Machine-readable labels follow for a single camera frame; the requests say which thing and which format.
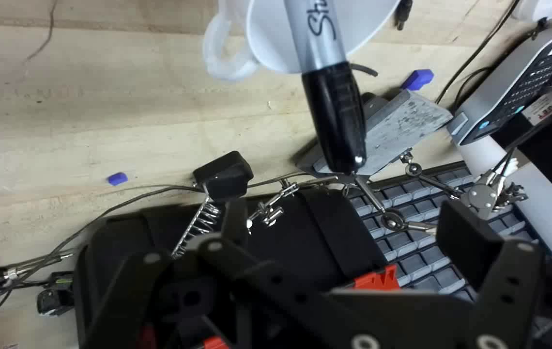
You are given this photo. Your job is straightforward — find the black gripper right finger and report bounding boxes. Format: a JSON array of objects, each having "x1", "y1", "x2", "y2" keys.
[{"x1": 435, "y1": 200, "x2": 544, "y2": 349}]

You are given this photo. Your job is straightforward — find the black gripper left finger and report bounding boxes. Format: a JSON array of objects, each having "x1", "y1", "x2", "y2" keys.
[{"x1": 83, "y1": 196, "x2": 329, "y2": 349}]

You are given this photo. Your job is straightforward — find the black silver Sharpie marker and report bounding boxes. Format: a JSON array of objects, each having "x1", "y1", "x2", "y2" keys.
[{"x1": 282, "y1": 0, "x2": 367, "y2": 175}]

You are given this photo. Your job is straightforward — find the blue marker cap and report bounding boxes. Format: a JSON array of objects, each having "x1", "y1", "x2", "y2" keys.
[{"x1": 400, "y1": 68, "x2": 435, "y2": 94}]

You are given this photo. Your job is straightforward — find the white cup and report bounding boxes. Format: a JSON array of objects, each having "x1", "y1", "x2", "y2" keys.
[{"x1": 201, "y1": 0, "x2": 400, "y2": 84}]

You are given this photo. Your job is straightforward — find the grey black keyboard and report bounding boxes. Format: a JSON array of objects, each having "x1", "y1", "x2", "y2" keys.
[{"x1": 311, "y1": 161, "x2": 542, "y2": 307}]

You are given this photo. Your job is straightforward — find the small blue plastic piece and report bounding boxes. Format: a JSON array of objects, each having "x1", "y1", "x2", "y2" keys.
[{"x1": 106, "y1": 171, "x2": 129, "y2": 189}]

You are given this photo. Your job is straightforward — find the metal helping hands tool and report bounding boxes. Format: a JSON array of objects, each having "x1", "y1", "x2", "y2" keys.
[{"x1": 243, "y1": 90, "x2": 528, "y2": 237}]

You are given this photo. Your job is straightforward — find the grey calculator device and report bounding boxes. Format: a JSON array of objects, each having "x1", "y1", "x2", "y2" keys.
[{"x1": 447, "y1": 26, "x2": 552, "y2": 148}]

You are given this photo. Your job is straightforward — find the thin grey cable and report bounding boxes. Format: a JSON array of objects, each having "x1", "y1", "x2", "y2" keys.
[{"x1": 0, "y1": 183, "x2": 207, "y2": 293}]

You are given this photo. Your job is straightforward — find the black cable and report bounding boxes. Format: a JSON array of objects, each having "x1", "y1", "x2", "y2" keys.
[{"x1": 435, "y1": 0, "x2": 522, "y2": 105}]

